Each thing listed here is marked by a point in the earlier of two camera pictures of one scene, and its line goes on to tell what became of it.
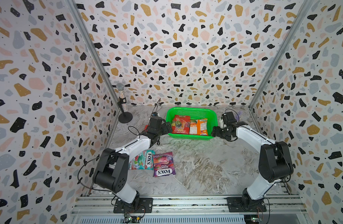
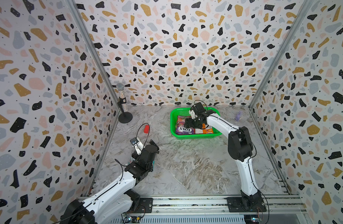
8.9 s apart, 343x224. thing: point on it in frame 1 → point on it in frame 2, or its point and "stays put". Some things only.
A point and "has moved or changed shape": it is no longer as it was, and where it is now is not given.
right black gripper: x=215 y=132 → x=188 y=123
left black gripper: x=165 y=130 → x=153 y=144
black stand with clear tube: x=126 y=117 stays put
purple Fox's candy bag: x=163 y=164 → x=181 y=129
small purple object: x=236 y=117 stays put
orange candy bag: x=202 y=127 has moved or changed shape
